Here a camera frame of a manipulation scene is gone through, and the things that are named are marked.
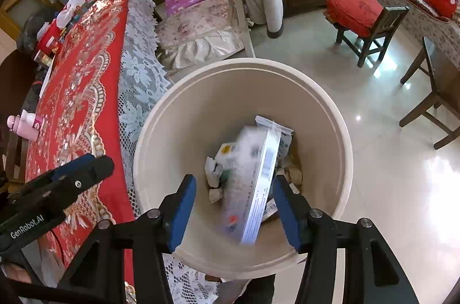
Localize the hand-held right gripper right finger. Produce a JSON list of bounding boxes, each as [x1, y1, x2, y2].
[[271, 175, 419, 304]]

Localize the floral sofa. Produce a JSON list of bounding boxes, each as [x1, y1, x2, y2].
[[338, 0, 460, 64]]

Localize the beige plastic bin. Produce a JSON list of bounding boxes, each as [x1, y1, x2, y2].
[[133, 58, 354, 279]]

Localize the white cardboard box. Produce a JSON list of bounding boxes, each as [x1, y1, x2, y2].
[[219, 126, 283, 247]]

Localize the small box with yellow label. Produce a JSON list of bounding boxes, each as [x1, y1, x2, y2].
[[216, 142, 239, 168]]

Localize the white paper sheet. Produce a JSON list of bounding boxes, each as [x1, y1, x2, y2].
[[39, 56, 55, 99]]

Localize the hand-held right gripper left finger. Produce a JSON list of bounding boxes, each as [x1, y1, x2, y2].
[[57, 174, 198, 304]]

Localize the red seat cushion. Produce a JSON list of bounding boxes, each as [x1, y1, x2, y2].
[[325, 0, 385, 39]]

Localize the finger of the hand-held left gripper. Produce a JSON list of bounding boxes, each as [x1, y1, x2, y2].
[[9, 153, 96, 200], [54, 156, 116, 200]]

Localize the red plush toy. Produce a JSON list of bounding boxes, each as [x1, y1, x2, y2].
[[411, 0, 459, 20]]

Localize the white and red plastic bag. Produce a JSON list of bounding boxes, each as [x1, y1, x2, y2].
[[54, 0, 89, 29]]

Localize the pink bottle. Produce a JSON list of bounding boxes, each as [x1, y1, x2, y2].
[[7, 114, 38, 141]]

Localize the small dark wooden chair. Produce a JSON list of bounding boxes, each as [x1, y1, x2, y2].
[[334, 5, 410, 69]]

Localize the red floral tablecloth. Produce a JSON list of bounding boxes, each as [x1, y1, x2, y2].
[[25, 0, 139, 290]]

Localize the person's left hand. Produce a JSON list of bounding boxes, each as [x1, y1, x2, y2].
[[0, 263, 32, 285]]

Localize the white tissue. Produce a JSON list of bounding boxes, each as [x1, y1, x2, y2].
[[205, 156, 225, 190]]

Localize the white lace table cover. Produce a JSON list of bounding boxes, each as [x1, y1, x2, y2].
[[117, 0, 220, 304]]

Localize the brown wooden stool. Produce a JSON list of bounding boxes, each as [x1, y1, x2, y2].
[[399, 36, 460, 150]]

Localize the black plastic bag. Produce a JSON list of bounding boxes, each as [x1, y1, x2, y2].
[[16, 7, 54, 53]]

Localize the grey cloth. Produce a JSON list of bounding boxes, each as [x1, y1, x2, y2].
[[36, 239, 72, 286]]

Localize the white chair with floral cover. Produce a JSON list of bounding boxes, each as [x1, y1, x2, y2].
[[154, 0, 256, 71]]

